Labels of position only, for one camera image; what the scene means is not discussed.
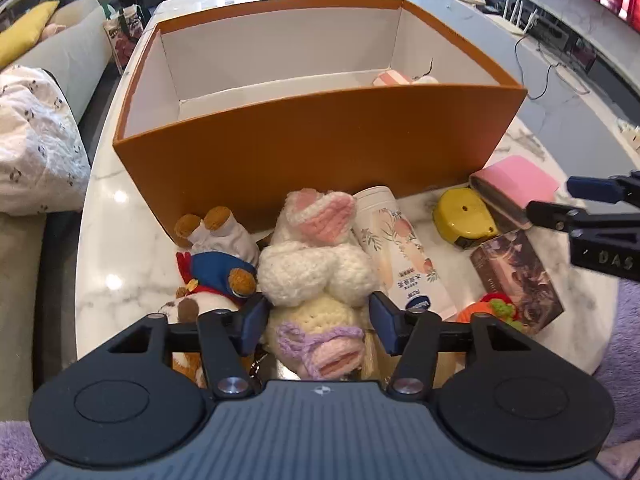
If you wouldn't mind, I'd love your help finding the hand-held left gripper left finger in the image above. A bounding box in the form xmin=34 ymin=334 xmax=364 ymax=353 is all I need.
xmin=107 ymin=292 xmax=272 ymax=397

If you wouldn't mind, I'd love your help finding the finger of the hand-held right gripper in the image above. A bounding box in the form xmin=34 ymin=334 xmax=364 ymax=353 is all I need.
xmin=527 ymin=201 xmax=640 ymax=235
xmin=567 ymin=171 xmax=640 ymax=206

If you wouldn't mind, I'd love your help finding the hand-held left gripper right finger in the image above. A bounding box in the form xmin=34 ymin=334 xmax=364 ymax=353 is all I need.
xmin=369 ymin=291 xmax=533 ymax=398

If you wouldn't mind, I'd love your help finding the pink case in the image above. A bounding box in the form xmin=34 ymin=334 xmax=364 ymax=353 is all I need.
xmin=469 ymin=155 xmax=560 ymax=233

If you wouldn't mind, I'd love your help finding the dark illustrated card box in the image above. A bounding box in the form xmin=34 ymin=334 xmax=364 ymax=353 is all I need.
xmin=470 ymin=230 xmax=565 ymax=335

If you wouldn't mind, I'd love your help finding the white pink crocheted bunny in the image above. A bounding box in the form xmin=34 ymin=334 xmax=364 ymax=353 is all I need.
xmin=256 ymin=189 xmax=381 ymax=381

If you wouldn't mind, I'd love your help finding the yellow tape measure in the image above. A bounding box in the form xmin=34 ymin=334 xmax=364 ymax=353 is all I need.
xmin=432 ymin=189 xmax=500 ymax=251

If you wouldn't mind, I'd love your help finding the orange crocheted carrot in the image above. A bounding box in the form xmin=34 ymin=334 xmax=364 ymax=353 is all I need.
xmin=456 ymin=292 xmax=523 ymax=333

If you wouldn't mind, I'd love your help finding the orange cardboard box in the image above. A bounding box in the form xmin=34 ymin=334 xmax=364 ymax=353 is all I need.
xmin=112 ymin=0 xmax=529 ymax=235

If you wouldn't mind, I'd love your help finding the brown bear plush toy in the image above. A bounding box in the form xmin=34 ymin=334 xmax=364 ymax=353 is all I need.
xmin=159 ymin=206 xmax=261 ymax=386

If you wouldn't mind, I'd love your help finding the peach print cream tube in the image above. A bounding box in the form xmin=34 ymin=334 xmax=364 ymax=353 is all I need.
xmin=351 ymin=186 xmax=456 ymax=321

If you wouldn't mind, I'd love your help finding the purple rug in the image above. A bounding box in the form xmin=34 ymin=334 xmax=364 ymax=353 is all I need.
xmin=0 ymin=280 xmax=640 ymax=480

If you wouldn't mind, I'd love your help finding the white router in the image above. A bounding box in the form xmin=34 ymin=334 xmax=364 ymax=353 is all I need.
xmin=505 ymin=0 xmax=538 ymax=36

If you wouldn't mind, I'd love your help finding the small pink striped item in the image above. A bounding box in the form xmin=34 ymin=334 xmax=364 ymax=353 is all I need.
xmin=372 ymin=70 xmax=413 ymax=87

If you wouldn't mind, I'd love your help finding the white printed blanket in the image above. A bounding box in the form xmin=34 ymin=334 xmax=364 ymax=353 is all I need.
xmin=0 ymin=65 xmax=92 ymax=217

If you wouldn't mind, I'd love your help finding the printed shopping bag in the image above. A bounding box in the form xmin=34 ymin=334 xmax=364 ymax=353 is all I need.
xmin=102 ymin=4 xmax=146 ymax=73

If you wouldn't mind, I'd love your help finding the grey sofa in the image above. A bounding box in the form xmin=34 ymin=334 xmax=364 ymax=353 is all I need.
xmin=0 ymin=0 xmax=115 ymax=408

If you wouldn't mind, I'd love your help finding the yellow cushion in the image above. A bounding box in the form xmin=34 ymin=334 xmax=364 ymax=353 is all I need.
xmin=0 ymin=0 xmax=61 ymax=68

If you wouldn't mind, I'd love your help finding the black cable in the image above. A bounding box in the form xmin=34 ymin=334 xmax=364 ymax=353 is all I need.
xmin=515 ymin=32 xmax=596 ymax=101

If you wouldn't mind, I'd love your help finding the small white item with cord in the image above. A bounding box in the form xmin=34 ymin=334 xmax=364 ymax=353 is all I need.
xmin=412 ymin=57 xmax=441 ymax=85

